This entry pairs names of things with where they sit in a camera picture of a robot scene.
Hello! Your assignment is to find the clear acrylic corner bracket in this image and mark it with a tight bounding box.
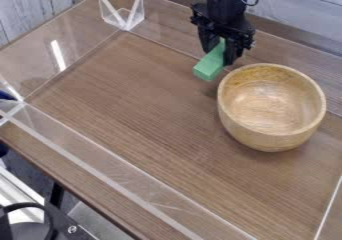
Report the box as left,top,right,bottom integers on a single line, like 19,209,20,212
98,0,146,31

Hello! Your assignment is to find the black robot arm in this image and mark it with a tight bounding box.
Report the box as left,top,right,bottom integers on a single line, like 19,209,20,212
190,0,259,66

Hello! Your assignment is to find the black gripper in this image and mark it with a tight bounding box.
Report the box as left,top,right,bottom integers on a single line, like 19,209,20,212
191,0,255,66

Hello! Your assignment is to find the clear acrylic barrier wall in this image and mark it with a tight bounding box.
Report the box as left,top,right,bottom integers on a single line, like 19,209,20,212
0,0,342,240

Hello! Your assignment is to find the green rectangular block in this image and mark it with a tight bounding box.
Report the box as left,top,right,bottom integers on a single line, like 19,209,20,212
192,40,224,81

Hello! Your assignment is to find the black cable loop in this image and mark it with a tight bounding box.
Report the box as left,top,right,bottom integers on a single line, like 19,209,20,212
0,201,57,240

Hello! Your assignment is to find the light wooden bowl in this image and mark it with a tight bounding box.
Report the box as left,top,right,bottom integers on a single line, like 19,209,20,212
218,63,327,152

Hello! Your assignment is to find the black table leg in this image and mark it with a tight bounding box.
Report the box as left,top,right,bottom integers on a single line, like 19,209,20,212
49,183,64,208

